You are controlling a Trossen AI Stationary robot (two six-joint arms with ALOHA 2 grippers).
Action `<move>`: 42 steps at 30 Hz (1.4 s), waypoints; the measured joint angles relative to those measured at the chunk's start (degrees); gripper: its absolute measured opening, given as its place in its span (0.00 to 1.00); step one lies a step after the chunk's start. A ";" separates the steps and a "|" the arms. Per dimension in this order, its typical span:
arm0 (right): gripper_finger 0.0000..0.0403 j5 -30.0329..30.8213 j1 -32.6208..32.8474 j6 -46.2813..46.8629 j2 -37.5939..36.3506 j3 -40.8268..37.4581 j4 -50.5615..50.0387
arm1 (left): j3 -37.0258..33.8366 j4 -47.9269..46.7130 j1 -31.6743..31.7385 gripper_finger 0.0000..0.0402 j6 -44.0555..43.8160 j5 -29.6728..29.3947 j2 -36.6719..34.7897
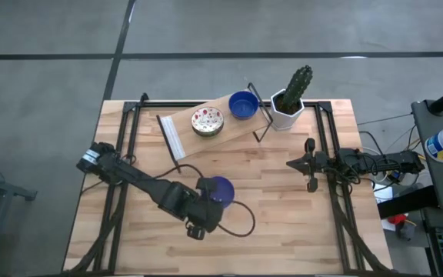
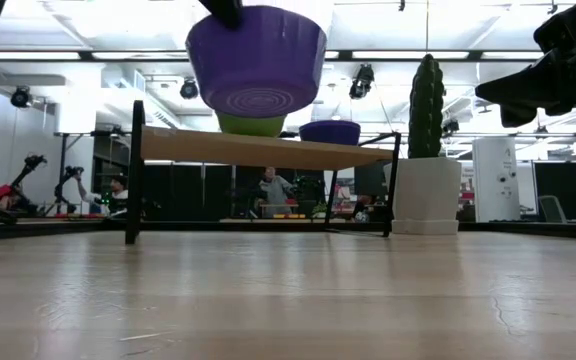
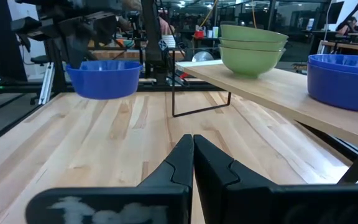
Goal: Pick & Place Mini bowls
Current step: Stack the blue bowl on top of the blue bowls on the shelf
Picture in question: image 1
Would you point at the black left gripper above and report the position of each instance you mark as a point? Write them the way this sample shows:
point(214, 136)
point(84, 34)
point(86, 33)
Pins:
point(206, 217)

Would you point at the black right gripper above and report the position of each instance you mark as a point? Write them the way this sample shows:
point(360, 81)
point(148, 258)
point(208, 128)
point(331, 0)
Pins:
point(312, 163)

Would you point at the blue plastic mini bowl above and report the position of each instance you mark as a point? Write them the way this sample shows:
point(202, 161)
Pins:
point(244, 105)
point(225, 190)

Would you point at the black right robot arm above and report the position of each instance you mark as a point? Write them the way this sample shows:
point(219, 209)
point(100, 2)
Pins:
point(398, 159)

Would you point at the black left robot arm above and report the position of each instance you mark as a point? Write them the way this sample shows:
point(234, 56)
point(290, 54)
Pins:
point(148, 184)

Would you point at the white hexagonal plant pot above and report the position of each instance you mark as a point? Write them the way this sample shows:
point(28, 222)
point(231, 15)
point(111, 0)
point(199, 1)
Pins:
point(285, 119)

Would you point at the green cactus plant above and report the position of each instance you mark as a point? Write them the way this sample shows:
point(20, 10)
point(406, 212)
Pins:
point(297, 84)

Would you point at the white paper sheet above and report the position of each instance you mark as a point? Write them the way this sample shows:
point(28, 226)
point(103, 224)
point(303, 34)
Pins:
point(383, 196)

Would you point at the small red object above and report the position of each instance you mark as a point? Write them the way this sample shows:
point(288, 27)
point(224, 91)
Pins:
point(397, 219)

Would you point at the black cart bar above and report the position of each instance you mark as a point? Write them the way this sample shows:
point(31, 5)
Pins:
point(406, 203)

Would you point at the small gray object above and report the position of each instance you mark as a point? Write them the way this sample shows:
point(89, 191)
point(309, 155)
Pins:
point(406, 231)

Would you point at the wooden rack with black frame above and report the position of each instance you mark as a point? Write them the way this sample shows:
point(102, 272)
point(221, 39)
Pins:
point(190, 142)

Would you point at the black aluminium table frame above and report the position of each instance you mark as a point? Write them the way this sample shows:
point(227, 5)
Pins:
point(225, 104)

